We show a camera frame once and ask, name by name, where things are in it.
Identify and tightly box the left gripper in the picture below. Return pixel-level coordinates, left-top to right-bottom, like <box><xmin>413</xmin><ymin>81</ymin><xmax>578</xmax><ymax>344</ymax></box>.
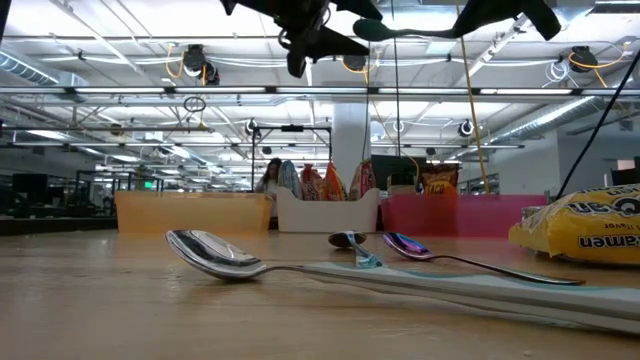
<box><xmin>219</xmin><ymin>0</ymin><xmax>385</xmax><ymax>80</ymax></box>

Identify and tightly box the red ramen packet green edge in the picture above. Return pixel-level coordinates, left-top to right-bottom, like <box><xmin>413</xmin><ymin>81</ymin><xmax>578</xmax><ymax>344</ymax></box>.
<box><xmin>348</xmin><ymin>158</ymin><xmax>378</xmax><ymax>202</ymax></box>

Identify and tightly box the red yellow ramen packet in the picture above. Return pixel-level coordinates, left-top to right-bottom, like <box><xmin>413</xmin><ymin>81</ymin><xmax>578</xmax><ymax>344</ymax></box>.
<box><xmin>299</xmin><ymin>163</ymin><xmax>327</xmax><ymax>202</ymax></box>

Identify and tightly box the blue white ramen packet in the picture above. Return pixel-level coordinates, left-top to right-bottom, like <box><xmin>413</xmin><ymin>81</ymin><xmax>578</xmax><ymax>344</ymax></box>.
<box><xmin>277</xmin><ymin>159</ymin><xmax>305</xmax><ymax>201</ymax></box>

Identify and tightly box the brown snack packet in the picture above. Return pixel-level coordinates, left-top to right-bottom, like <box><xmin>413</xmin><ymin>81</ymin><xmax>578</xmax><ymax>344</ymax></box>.
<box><xmin>418</xmin><ymin>163</ymin><xmax>461</xmax><ymax>197</ymax></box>

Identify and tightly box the iridescent spoon green handle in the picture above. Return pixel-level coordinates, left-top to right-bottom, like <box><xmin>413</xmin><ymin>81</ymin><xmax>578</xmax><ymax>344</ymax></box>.
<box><xmin>328</xmin><ymin>229</ymin><xmax>385</xmax><ymax>270</ymax></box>

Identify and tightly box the purple spoon gold handle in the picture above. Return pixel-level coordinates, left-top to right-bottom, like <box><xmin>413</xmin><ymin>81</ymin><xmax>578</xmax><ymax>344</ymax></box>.
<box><xmin>383</xmin><ymin>231</ymin><xmax>587</xmax><ymax>287</ymax></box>

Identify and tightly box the silver spoon iridescent handle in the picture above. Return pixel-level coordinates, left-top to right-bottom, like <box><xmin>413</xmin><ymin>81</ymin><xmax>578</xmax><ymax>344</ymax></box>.
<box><xmin>164</xmin><ymin>228</ymin><xmax>640</xmax><ymax>335</ymax></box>

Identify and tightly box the white square column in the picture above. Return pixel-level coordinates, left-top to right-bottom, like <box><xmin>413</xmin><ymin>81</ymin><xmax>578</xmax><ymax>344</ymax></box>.
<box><xmin>332</xmin><ymin>103</ymin><xmax>372</xmax><ymax>194</ymax></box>

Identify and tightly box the black monitor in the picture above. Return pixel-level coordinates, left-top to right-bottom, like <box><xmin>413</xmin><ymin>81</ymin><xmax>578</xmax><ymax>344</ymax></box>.
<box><xmin>369</xmin><ymin>153</ymin><xmax>431</xmax><ymax>194</ymax></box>

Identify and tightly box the person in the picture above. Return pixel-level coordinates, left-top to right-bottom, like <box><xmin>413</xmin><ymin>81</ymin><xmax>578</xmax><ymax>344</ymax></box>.
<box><xmin>254</xmin><ymin>157</ymin><xmax>284</xmax><ymax>197</ymax></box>

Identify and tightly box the white plastic bin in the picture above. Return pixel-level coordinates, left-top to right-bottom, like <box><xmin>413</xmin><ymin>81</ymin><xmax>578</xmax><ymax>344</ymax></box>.
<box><xmin>275</xmin><ymin>187</ymin><xmax>381</xmax><ymax>234</ymax></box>

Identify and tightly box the pink plastic bin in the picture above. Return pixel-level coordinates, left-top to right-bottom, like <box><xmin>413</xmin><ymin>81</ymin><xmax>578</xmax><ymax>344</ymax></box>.
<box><xmin>379</xmin><ymin>193</ymin><xmax>549</xmax><ymax>239</ymax></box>

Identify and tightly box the orange plastic bin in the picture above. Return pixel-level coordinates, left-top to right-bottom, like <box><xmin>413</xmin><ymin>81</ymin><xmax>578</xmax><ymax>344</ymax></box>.
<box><xmin>114</xmin><ymin>191</ymin><xmax>275</xmax><ymax>235</ymax></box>

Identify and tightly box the black ceiling cable reel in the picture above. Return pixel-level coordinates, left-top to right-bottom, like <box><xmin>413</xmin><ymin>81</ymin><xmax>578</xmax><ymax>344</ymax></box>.
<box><xmin>342</xmin><ymin>54</ymin><xmax>369</xmax><ymax>73</ymax></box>
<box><xmin>181</xmin><ymin>43</ymin><xmax>221</xmax><ymax>87</ymax></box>
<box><xmin>568</xmin><ymin>44</ymin><xmax>600</xmax><ymax>75</ymax></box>

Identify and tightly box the yellow hanging cable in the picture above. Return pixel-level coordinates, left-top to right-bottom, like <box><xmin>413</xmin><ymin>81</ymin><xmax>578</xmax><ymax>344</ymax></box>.
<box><xmin>458</xmin><ymin>37</ymin><xmax>490</xmax><ymax>196</ymax></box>

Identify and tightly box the thin black hanging cable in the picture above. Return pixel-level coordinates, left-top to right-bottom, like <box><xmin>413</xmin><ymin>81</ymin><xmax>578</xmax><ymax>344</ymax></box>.
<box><xmin>366</xmin><ymin>42</ymin><xmax>373</xmax><ymax>164</ymax></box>

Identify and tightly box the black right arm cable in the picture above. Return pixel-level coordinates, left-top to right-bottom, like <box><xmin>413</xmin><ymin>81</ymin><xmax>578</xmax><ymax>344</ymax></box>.
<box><xmin>556</xmin><ymin>49</ymin><xmax>640</xmax><ymax>200</ymax></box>

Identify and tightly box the black coiled cable ring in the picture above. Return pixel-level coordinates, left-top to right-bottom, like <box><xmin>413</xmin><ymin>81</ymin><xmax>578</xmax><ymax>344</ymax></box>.
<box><xmin>182</xmin><ymin>95</ymin><xmax>208</xmax><ymax>115</ymax></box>

